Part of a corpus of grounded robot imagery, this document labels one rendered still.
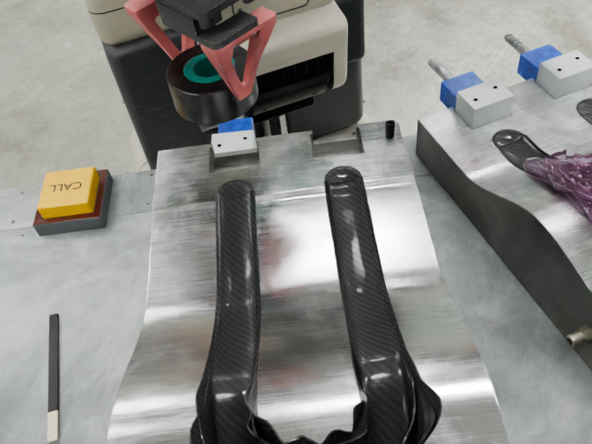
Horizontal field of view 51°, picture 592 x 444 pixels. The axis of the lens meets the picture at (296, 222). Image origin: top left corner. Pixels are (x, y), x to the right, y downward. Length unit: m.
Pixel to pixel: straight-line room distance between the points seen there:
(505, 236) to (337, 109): 0.92
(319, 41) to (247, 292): 0.55
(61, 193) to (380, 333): 0.43
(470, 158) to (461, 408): 0.33
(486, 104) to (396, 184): 0.16
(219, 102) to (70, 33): 2.29
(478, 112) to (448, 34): 1.73
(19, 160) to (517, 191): 1.86
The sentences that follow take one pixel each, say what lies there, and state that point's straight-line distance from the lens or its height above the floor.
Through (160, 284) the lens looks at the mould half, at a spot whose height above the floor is 0.88.
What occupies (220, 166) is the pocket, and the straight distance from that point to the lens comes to 0.69.
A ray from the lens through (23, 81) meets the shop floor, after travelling 2.64.
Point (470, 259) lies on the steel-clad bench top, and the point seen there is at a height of 0.80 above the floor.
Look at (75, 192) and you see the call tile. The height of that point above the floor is 0.84.
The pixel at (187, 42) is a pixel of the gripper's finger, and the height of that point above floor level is 1.01.
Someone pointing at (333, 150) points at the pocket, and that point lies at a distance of 0.68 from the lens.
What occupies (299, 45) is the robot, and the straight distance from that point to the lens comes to 1.00.
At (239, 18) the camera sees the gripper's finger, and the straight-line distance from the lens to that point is 0.52.
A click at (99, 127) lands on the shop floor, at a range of 2.26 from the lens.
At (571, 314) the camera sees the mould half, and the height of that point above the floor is 0.84.
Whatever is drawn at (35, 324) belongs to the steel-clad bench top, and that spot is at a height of 0.80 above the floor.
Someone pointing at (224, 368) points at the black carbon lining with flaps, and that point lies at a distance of 0.48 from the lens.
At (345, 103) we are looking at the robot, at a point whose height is 0.38.
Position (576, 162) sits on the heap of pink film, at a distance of 0.63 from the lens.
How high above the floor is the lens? 1.33
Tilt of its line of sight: 49 degrees down
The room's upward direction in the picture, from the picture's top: 9 degrees counter-clockwise
